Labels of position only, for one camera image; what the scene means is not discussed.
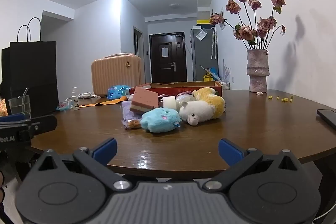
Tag dark brown entrance door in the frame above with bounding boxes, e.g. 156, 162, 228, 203
149, 32, 187, 83

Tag pile of household clutter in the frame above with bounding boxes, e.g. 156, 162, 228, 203
199, 59, 232, 90

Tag iridescent clear ball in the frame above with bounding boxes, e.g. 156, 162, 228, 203
175, 92, 196, 111

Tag black paper shopping bag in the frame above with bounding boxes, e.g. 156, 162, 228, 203
1, 17, 59, 118

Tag hanging folded umbrella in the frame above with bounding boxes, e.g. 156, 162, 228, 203
211, 26, 218, 60

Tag red cardboard box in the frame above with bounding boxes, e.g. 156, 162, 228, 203
129, 81, 223, 98

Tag purple towel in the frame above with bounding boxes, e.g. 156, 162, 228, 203
121, 101, 143, 126

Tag blue printed tissue pack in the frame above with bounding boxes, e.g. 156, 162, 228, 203
107, 85, 131, 100

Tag black smartphone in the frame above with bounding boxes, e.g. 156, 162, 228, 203
316, 109, 336, 131

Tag grey interior door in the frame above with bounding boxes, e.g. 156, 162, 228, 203
133, 27, 144, 59

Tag pink textured vase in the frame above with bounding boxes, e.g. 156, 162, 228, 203
246, 49, 270, 93

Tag orange patterned bag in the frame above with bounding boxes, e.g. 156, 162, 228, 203
0, 98, 8, 117

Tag scattered yellow flower bits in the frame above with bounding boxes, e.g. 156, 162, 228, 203
268, 95, 294, 103

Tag small clear spray bottle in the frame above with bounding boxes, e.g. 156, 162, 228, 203
71, 87, 80, 111

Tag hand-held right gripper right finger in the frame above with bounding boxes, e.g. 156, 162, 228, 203
205, 138, 301, 191

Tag clear plastic container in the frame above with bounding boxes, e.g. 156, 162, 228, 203
56, 99, 74, 111

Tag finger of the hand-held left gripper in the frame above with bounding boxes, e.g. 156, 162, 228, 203
0, 113, 26, 125
26, 114, 58, 135

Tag bunch of dried pink roses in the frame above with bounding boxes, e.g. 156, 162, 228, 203
209, 0, 286, 51

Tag pink ribbed suitcase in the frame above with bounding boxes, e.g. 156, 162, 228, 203
91, 53, 143, 97

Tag clear drinking straw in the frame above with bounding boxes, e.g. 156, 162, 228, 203
22, 88, 29, 112

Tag blue plush toy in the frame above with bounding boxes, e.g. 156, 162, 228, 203
140, 107, 182, 133

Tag wall photo card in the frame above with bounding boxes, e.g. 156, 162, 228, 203
218, 7, 227, 30

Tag clear drinking glass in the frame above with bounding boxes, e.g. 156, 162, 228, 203
8, 95, 31, 119

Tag small orange snack packet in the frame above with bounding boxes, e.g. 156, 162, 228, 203
125, 119, 142, 130

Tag grey refrigerator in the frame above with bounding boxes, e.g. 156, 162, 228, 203
190, 26, 219, 82

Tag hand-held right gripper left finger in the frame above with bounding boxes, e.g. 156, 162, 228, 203
38, 138, 132, 191

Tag pink layered sponge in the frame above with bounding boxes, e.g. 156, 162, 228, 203
130, 87, 159, 112

